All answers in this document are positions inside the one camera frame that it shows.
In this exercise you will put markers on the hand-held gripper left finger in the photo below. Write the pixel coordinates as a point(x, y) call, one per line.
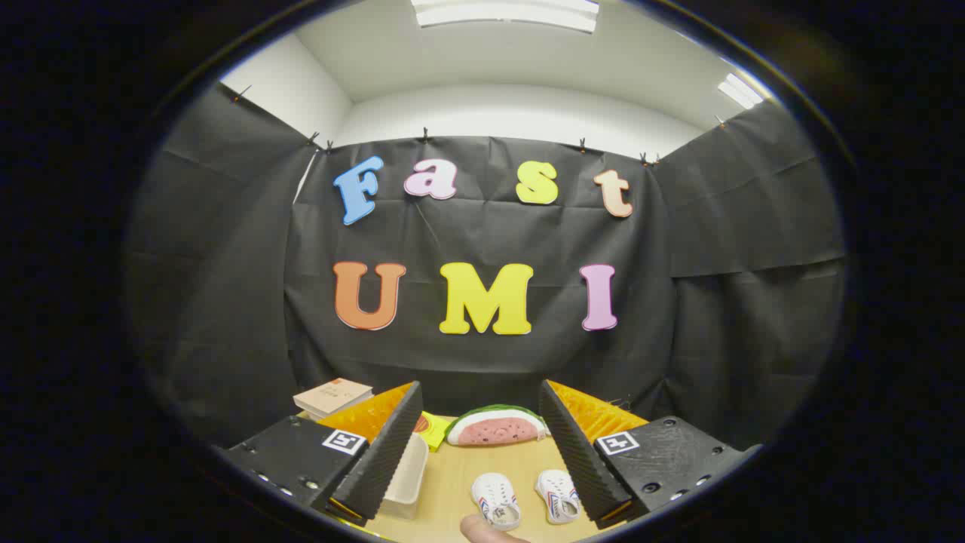
point(381, 460)

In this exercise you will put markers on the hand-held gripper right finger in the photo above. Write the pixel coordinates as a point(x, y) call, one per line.
point(580, 460)

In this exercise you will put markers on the cream fabric storage box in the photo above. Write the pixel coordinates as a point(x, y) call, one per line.
point(407, 479)

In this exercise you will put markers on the white shoe with striped sides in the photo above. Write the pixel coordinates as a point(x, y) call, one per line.
point(495, 498)
point(556, 494)

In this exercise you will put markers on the yellow book with red circle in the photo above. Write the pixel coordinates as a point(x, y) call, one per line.
point(434, 431)

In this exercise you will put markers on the beige book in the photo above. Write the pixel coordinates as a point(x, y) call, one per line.
point(332, 396)

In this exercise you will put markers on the watermelon slice plush toy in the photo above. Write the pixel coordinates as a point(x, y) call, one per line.
point(494, 430)

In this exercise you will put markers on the black backdrop cloth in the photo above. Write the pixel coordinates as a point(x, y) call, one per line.
point(226, 302)

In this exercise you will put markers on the ceiling light panel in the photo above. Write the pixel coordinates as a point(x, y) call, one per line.
point(505, 13)
point(740, 90)

